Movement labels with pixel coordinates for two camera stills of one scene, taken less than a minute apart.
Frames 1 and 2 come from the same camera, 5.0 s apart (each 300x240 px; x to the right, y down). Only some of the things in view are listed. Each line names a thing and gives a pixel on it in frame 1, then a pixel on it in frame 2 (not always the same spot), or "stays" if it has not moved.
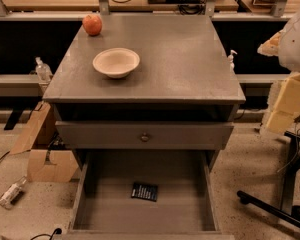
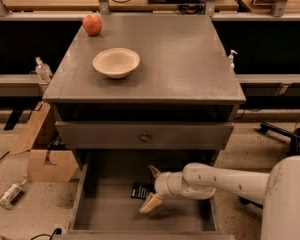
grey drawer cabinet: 182,97 stays
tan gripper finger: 270,47 -> 154,170
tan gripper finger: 293,96 -> 151,202
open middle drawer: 188,201 stays
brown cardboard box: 48,162 stays
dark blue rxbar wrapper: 144,192 stays
